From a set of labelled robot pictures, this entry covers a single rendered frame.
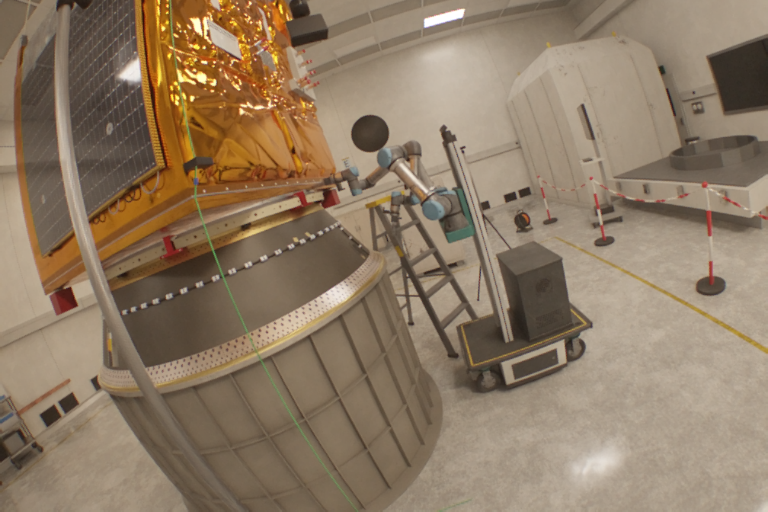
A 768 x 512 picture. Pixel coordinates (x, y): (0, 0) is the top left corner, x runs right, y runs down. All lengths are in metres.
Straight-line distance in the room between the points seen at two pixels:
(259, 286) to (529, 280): 1.57
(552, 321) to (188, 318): 2.12
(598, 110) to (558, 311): 5.17
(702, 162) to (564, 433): 4.28
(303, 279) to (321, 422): 0.69
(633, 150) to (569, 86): 1.88
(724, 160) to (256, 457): 5.74
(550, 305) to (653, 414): 1.01
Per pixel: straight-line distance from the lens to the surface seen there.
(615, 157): 7.02
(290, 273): 1.54
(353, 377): 1.64
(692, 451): 2.01
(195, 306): 1.50
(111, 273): 1.85
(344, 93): 9.68
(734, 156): 5.45
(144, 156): 1.30
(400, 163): 1.89
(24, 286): 6.54
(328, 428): 1.64
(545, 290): 2.21
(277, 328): 1.41
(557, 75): 6.67
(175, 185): 1.23
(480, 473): 2.01
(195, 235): 1.55
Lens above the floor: 1.60
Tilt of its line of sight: 6 degrees down
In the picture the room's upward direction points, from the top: 19 degrees counter-clockwise
